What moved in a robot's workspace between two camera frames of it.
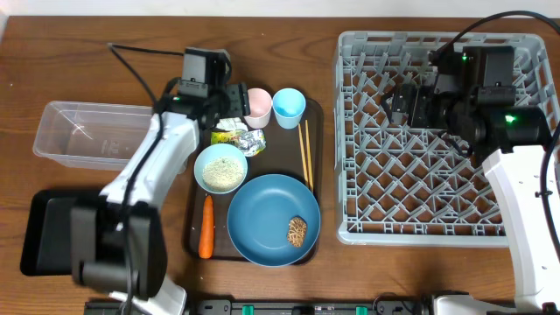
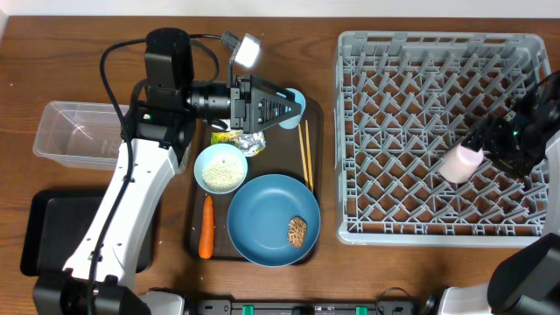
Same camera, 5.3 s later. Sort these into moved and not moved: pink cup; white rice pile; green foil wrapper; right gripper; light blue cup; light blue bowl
Moved: pink cup; right gripper
Not moved: light blue cup; green foil wrapper; white rice pile; light blue bowl
